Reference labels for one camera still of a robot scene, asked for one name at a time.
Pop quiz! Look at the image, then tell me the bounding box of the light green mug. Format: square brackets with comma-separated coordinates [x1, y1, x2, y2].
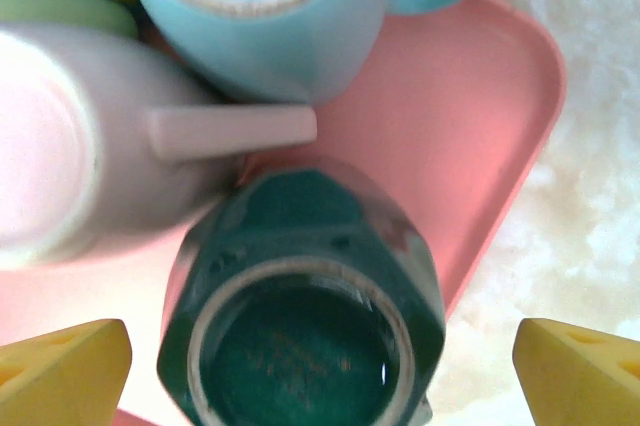
[0, 0, 139, 40]

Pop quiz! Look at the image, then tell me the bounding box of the pink plastic tray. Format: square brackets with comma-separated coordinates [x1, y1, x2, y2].
[0, 0, 567, 426]

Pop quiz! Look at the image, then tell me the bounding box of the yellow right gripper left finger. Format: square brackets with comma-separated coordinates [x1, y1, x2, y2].
[0, 318, 133, 426]

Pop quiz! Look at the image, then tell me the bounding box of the light blue mug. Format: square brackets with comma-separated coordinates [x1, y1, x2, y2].
[115, 0, 485, 106]

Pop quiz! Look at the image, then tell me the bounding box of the pale pink mug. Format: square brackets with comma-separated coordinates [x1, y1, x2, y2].
[0, 23, 319, 270]

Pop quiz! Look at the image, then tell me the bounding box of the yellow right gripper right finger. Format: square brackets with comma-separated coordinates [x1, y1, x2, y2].
[512, 316, 640, 426]

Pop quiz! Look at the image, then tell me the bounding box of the dark green mug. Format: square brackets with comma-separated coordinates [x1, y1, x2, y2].
[155, 168, 447, 426]

